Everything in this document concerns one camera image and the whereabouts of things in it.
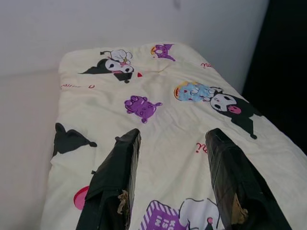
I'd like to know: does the black furniture piece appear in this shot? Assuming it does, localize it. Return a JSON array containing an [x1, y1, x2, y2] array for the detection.
[[239, 0, 307, 159]]

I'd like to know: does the cream cartoon print blanket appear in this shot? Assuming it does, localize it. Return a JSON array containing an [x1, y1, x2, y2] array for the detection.
[[39, 42, 307, 230]]

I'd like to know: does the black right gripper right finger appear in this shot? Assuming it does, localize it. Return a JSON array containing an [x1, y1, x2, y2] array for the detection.
[[205, 127, 292, 230]]

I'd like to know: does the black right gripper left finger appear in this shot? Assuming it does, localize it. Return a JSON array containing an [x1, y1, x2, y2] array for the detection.
[[76, 128, 142, 230]]

